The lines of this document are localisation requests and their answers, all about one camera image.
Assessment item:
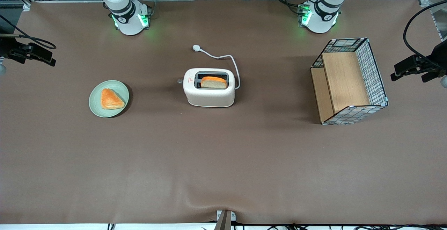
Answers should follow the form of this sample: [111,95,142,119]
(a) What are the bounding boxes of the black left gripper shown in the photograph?
[390,39,447,82]

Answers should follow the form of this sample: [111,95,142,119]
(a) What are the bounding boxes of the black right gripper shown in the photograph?
[0,36,56,67]

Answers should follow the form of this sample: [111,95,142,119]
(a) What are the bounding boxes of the white two-slot toaster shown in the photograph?
[183,68,235,108]

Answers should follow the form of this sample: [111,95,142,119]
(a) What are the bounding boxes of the wooden stepped shelf insert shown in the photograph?
[311,52,371,124]

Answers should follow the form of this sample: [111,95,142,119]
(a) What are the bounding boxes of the pale green round plate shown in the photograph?
[89,80,130,118]

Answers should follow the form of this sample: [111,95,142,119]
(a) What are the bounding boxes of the triangular orange pastry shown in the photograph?
[101,88,125,110]

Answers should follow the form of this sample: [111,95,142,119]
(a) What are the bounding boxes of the toast slice with brown crust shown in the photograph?
[200,76,227,89]

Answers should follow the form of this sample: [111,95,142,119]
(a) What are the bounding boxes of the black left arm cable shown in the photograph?
[403,0,447,66]

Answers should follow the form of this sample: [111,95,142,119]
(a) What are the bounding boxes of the black wire mesh basket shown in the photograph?
[310,38,389,125]

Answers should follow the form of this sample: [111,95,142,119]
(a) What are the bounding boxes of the white toaster power cable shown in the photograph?
[192,45,241,90]

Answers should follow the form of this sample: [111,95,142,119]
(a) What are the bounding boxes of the metal table edge bracket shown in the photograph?
[214,210,236,230]

